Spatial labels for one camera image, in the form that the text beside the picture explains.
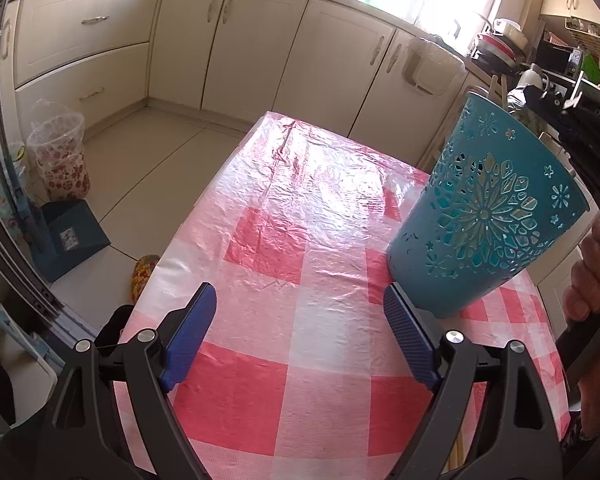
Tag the red white checkered tablecloth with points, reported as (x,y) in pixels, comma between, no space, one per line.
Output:
(305,270)

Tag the white plastic stool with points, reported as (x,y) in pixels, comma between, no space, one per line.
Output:
(15,375)

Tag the floral clear trash bin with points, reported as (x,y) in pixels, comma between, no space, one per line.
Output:
(62,170)

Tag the black microwave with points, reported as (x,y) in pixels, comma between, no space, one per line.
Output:
(555,57)

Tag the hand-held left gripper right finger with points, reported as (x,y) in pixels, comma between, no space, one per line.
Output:
(412,340)

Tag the dark plastic bag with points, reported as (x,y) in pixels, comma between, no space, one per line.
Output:
(532,121)

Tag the colourful slipper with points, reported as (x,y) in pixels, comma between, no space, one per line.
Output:
(144,277)

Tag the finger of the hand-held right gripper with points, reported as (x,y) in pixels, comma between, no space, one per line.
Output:
(545,102)

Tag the dish rack with dishes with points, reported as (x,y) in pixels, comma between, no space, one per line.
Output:
(497,47)

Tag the teal perforated utensil holder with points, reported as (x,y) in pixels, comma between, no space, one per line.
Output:
(480,240)

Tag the white jug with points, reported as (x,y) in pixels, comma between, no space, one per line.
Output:
(532,76)

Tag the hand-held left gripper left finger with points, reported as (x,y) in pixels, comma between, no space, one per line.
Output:
(187,340)

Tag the bundle of wooden chopsticks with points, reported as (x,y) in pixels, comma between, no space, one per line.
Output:
(456,455)

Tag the person's right hand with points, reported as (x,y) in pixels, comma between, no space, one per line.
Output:
(590,270)

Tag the white hanging waste bin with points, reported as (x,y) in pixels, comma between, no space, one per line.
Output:
(432,67)

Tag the cream kitchen cabinets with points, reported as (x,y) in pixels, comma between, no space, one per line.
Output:
(260,45)

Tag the blue dustpan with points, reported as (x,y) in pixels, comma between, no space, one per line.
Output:
(70,240)

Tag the green plastic item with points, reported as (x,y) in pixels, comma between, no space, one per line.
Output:
(592,66)

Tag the dark sliding door frame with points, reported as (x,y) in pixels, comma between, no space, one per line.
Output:
(7,200)

